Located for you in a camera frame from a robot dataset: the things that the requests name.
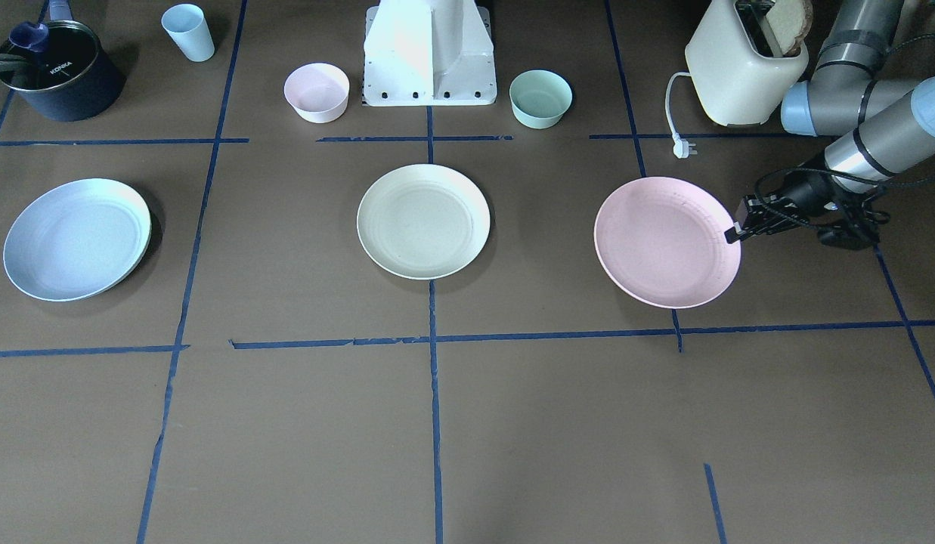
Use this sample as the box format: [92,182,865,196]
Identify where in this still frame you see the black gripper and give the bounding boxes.
[724,168,845,244]

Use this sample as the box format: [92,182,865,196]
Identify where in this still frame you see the pink plate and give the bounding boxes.
[593,177,742,309]

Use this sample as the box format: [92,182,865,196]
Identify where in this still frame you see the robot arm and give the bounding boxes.
[724,1,935,250]

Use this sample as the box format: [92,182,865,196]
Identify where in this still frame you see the green plate under blue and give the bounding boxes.
[94,204,156,294]

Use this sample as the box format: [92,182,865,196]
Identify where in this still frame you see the bread slice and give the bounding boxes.
[763,0,813,58]

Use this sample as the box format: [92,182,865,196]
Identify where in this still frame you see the green bowl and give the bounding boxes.
[509,70,574,130]

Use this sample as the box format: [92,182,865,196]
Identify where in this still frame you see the beige plate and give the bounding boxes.
[356,164,491,281]

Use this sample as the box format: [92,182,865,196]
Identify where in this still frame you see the pink bowl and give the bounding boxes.
[283,63,351,124]

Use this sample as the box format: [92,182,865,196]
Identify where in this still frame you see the light blue cup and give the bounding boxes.
[162,4,215,62]

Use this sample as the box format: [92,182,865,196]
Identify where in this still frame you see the dark blue saucepan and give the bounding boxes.
[0,1,126,122]

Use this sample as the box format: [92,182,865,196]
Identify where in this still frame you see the white power plug cable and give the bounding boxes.
[665,72,699,159]

